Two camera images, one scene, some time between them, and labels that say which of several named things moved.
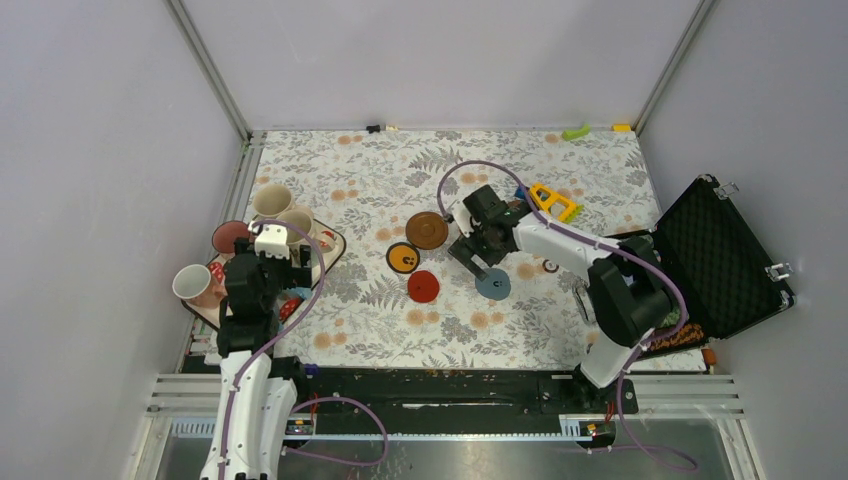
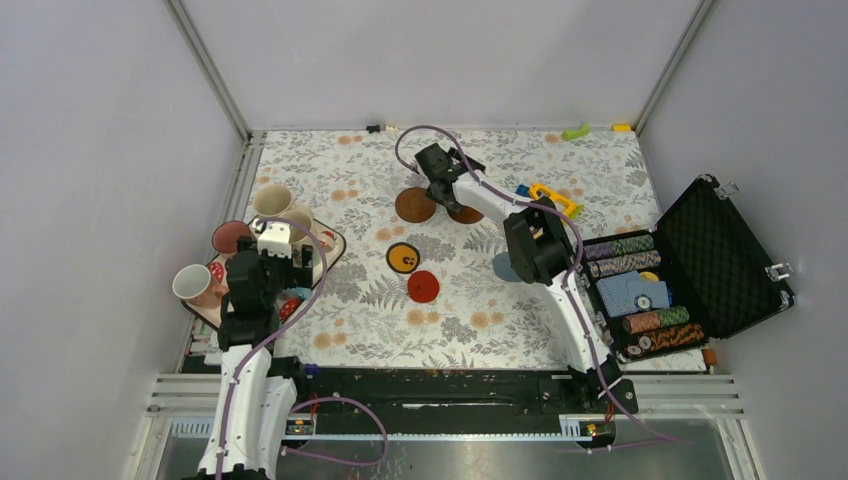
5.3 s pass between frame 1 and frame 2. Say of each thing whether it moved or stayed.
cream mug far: stayed
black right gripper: moved
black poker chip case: stayed
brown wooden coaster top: moved
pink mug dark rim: stayed
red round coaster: stayed
